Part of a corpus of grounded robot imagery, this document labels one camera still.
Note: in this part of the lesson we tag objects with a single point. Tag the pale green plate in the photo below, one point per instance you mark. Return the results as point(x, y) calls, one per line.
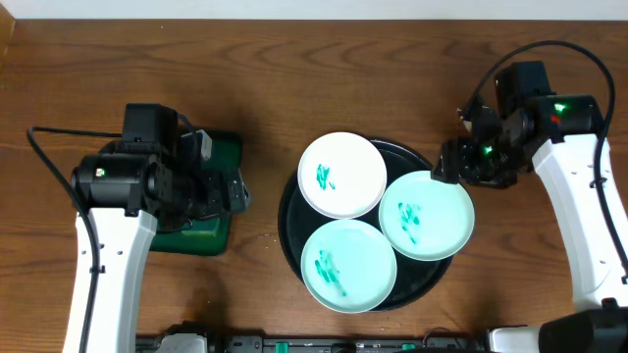
point(348, 266)
point(424, 219)

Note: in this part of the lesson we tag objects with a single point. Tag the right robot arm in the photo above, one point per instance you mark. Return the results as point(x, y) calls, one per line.
point(557, 137)

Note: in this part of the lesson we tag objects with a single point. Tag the round black tray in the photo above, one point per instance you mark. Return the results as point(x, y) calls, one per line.
point(297, 220)

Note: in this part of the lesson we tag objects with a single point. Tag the pale green plate front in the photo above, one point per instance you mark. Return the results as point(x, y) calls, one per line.
point(348, 266)

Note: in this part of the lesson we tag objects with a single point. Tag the white plate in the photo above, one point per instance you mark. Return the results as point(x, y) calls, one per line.
point(342, 175)

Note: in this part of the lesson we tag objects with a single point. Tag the black rectangular tray green water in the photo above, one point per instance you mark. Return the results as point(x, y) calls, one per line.
point(205, 238)

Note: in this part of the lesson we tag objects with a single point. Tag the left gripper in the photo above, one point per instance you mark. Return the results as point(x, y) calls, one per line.
point(235, 193)

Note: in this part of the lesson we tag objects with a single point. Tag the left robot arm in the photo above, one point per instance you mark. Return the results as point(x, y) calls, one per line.
point(161, 185)

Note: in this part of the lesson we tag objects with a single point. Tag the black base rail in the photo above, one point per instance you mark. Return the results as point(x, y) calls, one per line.
point(191, 337)

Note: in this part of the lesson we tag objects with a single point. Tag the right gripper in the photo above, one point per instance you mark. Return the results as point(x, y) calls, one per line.
point(459, 164)

